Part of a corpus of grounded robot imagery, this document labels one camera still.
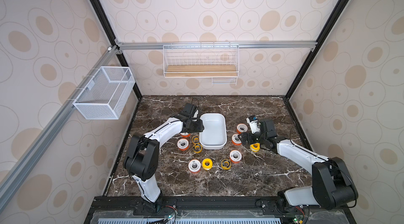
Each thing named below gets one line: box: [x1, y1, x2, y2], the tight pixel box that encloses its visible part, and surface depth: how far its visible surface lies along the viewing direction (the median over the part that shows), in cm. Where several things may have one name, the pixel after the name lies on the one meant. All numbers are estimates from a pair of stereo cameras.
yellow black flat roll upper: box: [191, 135, 200, 145], surface depth 97 cm
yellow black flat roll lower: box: [192, 143, 203, 154], surface depth 94 cm
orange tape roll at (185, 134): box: [179, 132, 191, 138], surface depth 100 cm
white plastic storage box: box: [199, 113, 228, 150], surface depth 100 cm
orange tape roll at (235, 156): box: [229, 149, 242, 165], surface depth 89 cm
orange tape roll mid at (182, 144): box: [176, 138, 190, 151], surface depth 94 cm
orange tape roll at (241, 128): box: [236, 123, 248, 135], surface depth 102 cm
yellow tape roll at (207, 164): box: [201, 157, 214, 171], surface depth 87 cm
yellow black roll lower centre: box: [220, 158, 232, 171], surface depth 87 cm
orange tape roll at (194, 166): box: [188, 159, 201, 174], surface depth 86 cm
